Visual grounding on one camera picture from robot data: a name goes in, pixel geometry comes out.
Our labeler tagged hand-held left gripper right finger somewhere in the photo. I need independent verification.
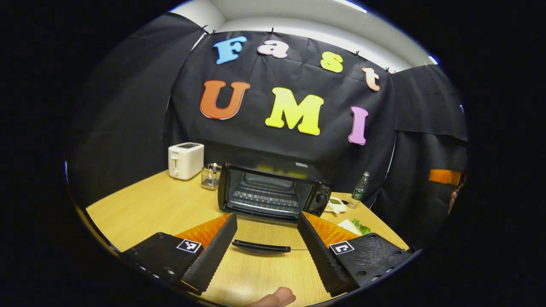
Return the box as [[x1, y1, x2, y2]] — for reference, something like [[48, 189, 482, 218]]
[[297, 210, 413, 298]]

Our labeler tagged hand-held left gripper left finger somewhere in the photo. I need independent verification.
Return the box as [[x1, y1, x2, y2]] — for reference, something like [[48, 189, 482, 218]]
[[119, 212, 238, 295]]

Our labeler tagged lettuce sandwich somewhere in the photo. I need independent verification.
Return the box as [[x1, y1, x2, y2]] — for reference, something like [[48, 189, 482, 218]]
[[337, 218, 372, 236]]

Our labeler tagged black electric oven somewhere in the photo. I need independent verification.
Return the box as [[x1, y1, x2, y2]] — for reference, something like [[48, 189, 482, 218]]
[[218, 150, 333, 254]]

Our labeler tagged white divided snack dish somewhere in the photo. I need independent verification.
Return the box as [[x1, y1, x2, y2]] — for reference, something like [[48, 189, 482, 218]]
[[324, 197, 348, 214]]

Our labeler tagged clear water bottle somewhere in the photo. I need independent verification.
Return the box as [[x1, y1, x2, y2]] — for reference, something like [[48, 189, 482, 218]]
[[348, 171, 370, 209]]

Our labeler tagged white toaster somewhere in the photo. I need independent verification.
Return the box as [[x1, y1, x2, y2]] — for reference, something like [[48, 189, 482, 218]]
[[168, 142, 205, 180]]

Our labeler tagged long ceiling light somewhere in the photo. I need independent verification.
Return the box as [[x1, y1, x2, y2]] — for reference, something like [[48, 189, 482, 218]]
[[331, 0, 368, 14]]

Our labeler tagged glass jar in wire holder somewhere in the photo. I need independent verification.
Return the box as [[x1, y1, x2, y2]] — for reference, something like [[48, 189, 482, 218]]
[[201, 163, 221, 191]]

